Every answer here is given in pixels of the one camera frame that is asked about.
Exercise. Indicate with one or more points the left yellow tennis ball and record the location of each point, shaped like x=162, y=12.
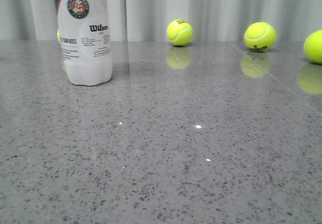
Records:
x=58, y=36

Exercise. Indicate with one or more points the middle yellow tennis ball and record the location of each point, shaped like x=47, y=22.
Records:
x=179, y=32

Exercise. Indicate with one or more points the grey pleated curtain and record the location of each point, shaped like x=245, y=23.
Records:
x=147, y=20

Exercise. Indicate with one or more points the far right yellow tennis ball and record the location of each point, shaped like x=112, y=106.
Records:
x=312, y=47

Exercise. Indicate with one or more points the clear Wilson tennis ball can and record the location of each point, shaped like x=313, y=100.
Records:
x=84, y=36

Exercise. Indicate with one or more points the right yellow Wilson tennis ball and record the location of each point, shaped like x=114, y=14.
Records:
x=260, y=36

